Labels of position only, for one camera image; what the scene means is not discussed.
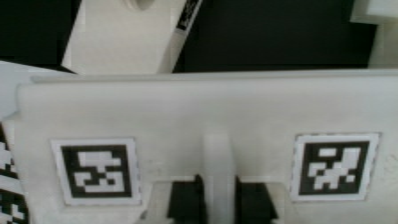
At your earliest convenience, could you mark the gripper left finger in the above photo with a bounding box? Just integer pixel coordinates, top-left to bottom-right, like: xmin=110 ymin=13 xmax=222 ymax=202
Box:
xmin=167 ymin=176 xmax=208 ymax=224

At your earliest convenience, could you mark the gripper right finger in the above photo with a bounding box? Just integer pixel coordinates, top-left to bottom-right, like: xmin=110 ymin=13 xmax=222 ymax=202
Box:
xmin=234 ymin=179 xmax=279 ymax=224

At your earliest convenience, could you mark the white cabinet door panel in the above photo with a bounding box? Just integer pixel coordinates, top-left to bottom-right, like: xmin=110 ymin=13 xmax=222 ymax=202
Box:
xmin=9 ymin=69 xmax=398 ymax=224

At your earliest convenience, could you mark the small white cabinet top panel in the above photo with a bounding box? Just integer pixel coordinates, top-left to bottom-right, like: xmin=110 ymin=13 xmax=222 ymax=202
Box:
xmin=62 ymin=0 xmax=204 ymax=75

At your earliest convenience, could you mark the white cabinet body box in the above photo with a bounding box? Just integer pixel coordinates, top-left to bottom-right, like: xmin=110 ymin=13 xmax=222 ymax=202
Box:
xmin=350 ymin=0 xmax=398 ymax=69

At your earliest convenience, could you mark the white marker sheet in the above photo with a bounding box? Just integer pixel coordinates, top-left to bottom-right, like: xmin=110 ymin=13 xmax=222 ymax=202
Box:
xmin=0 ymin=61 xmax=80 ymax=224

